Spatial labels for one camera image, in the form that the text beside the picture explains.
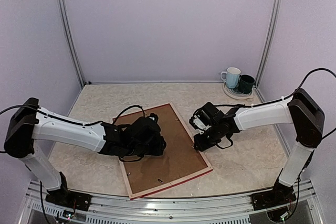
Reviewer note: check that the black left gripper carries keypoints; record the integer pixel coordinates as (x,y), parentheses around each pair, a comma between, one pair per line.
(158,149)

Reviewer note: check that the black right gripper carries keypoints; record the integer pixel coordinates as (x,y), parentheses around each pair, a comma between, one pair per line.
(202,145)

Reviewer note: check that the brown frame backing board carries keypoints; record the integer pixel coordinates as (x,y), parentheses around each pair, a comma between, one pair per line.
(181,145)

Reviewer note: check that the red wooden picture frame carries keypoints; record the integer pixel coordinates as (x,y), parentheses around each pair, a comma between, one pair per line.
(168,184)

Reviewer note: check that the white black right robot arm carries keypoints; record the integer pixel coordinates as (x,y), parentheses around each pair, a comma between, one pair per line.
(298,109)

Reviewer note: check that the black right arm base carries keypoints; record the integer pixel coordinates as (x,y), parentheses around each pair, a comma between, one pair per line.
(278,195)

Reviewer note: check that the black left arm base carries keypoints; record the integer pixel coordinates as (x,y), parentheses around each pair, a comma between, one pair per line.
(67,198)

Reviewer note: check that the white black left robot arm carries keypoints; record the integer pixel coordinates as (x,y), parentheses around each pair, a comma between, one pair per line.
(31,122)

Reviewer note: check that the white plate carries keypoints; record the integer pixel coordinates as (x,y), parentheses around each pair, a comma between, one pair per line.
(236,95)

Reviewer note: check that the dark green mug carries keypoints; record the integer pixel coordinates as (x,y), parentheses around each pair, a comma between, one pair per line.
(245,84)

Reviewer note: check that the light blue mug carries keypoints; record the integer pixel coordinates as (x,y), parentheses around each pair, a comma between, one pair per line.
(231,77)

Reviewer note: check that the aluminium front rail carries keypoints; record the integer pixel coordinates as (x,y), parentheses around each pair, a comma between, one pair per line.
(234,208)

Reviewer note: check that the right aluminium corner post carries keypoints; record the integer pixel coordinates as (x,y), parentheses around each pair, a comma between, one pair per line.
(267,45)

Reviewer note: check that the aluminium corner post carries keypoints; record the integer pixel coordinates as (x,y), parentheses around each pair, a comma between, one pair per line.
(267,45)
(70,42)

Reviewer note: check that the left aluminium corner post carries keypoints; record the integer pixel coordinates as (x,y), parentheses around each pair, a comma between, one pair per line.
(70,42)

